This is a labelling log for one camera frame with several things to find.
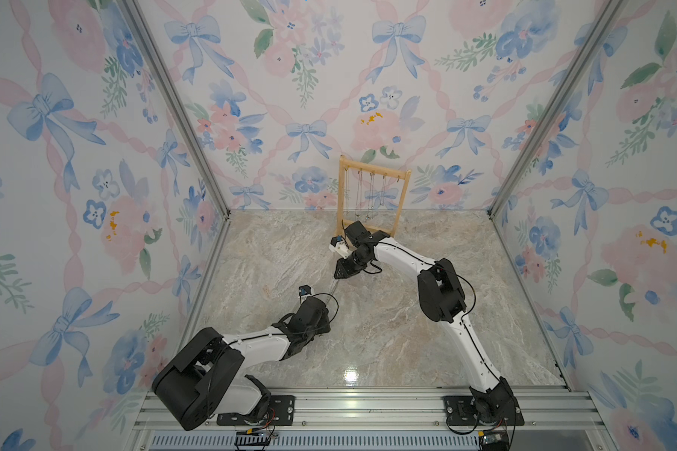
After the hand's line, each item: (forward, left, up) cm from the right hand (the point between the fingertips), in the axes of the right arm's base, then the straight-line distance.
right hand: (340, 273), depth 101 cm
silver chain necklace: (-7, +2, -1) cm, 8 cm away
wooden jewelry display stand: (+13, -18, +33) cm, 40 cm away
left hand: (-16, +4, 0) cm, 16 cm away
